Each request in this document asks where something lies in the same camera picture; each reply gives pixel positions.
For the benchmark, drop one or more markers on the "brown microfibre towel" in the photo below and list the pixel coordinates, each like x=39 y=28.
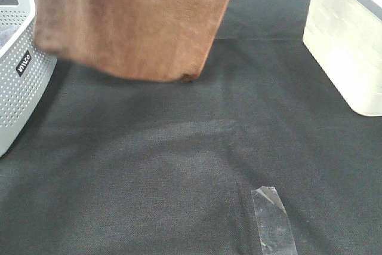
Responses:
x=154 y=40

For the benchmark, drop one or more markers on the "black table cloth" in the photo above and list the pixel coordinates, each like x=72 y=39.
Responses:
x=107 y=166

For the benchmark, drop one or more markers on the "clear adhesive tape strip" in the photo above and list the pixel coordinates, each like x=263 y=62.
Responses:
x=273 y=224

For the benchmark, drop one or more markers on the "grey perforated laundry basket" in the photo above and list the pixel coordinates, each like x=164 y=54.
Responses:
x=25 y=72

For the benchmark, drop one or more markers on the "white plastic storage box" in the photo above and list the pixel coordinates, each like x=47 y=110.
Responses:
x=344 y=37

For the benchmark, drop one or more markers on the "grey cloth in basket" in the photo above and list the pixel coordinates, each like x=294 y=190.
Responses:
x=9 y=34

